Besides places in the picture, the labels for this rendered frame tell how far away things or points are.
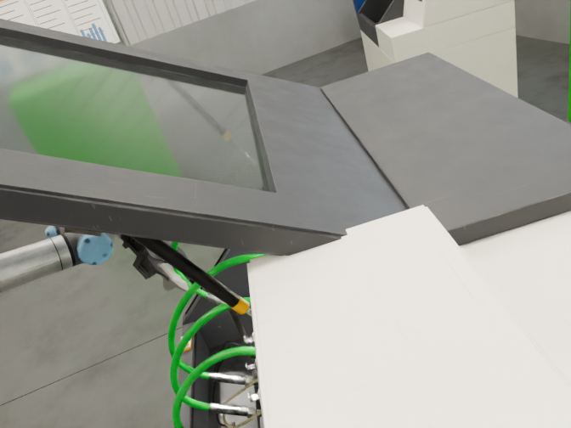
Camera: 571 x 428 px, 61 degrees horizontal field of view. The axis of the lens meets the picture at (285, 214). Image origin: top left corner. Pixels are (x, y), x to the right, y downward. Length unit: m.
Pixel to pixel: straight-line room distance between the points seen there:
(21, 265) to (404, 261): 0.81
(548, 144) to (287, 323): 0.48
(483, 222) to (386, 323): 0.24
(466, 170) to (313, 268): 0.31
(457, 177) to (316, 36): 7.15
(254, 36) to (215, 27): 0.58
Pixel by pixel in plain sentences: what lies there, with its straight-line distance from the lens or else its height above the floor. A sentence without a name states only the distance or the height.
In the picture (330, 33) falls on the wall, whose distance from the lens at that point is 7.89.
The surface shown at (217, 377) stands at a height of 1.11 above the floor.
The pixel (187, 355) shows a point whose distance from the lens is 1.42.
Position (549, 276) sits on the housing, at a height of 1.47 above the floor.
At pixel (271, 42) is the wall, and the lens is 7.61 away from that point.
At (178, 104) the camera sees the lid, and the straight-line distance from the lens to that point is 0.93.
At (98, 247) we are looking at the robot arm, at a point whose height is 1.39.
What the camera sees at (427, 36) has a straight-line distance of 3.70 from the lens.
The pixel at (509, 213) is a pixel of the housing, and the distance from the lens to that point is 0.65.
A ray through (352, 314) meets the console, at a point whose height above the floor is 1.55.
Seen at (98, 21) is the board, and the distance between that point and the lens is 7.29.
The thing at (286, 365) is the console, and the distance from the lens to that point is 0.44.
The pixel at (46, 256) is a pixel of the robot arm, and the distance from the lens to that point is 1.12.
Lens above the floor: 1.87
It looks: 30 degrees down
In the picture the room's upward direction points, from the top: 19 degrees counter-clockwise
